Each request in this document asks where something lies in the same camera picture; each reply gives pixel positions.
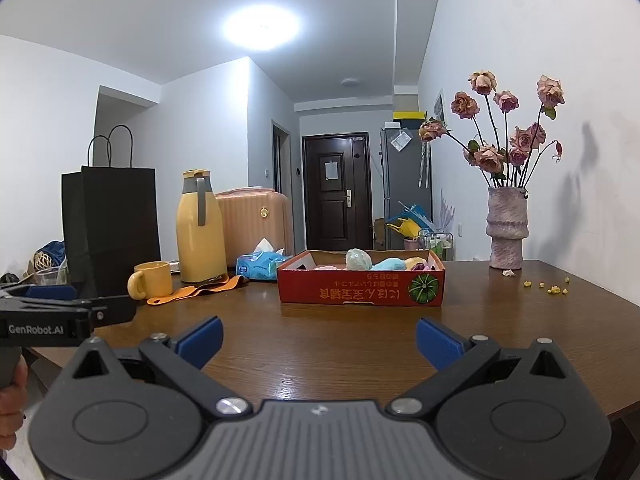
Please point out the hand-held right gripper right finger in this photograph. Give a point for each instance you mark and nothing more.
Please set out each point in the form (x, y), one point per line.
(440, 341)

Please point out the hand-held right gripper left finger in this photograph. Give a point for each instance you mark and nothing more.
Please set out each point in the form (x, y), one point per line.
(200, 341)

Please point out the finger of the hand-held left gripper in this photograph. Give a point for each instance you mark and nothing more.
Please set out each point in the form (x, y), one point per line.
(50, 292)
(115, 310)

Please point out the yellow white plush toy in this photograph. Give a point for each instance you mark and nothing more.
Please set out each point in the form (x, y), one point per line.
(414, 262)

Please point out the light blue plush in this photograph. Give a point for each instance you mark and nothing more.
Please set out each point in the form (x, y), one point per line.
(387, 264)

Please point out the red cardboard box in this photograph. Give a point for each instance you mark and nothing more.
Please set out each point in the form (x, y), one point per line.
(350, 287)

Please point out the green plush ball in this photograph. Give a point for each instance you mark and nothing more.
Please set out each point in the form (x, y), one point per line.
(358, 259)

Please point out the person's left hand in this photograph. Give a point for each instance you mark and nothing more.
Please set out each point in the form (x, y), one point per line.
(12, 415)

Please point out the clear glass cup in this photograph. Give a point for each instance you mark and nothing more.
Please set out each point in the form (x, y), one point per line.
(50, 277)

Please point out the woven rattan ball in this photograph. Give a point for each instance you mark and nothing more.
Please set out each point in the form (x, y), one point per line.
(42, 261)

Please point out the blue bag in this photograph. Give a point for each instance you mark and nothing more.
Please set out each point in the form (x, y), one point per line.
(54, 249)

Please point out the yellow mug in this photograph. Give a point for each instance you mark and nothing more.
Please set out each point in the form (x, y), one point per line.
(152, 280)

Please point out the black paper bag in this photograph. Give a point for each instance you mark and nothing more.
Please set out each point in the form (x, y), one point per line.
(110, 225)

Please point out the blue tissue pack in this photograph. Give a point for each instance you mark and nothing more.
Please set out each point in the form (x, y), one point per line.
(257, 266)

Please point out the yellow thermos jug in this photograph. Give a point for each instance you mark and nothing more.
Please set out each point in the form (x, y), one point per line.
(197, 240)

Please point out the pile of colourful goods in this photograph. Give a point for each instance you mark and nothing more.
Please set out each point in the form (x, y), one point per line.
(412, 225)

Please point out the brown floor carton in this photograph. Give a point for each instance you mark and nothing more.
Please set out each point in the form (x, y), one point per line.
(380, 234)

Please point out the scattered yellow crumbs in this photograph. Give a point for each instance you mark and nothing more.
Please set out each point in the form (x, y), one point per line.
(552, 289)

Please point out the pink ribbed vase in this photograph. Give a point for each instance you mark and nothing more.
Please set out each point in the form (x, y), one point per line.
(507, 230)

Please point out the pink suitcase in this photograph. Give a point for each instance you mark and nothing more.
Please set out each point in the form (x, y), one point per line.
(250, 220)

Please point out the grey refrigerator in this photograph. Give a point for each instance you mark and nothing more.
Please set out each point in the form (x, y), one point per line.
(402, 180)

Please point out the dark brown entrance door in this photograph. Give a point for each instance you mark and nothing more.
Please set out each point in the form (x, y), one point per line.
(335, 210)

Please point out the dried pink roses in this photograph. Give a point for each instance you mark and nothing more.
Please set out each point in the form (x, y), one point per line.
(490, 157)

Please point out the interior side door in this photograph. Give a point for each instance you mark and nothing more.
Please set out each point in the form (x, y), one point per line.
(280, 160)

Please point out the white paper on door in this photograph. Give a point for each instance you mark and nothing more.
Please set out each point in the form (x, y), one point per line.
(332, 170)

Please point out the paper on refrigerator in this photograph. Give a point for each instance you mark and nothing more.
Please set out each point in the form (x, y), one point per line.
(400, 141)

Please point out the yellow black box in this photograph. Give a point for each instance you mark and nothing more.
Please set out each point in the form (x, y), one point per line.
(407, 115)

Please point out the small ceiling lamp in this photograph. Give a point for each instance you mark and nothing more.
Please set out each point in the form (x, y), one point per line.
(350, 81)

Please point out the round ceiling light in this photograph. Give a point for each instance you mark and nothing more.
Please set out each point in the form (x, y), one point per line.
(261, 26)

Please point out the wall picture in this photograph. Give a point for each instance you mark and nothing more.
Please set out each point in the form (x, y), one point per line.
(439, 105)

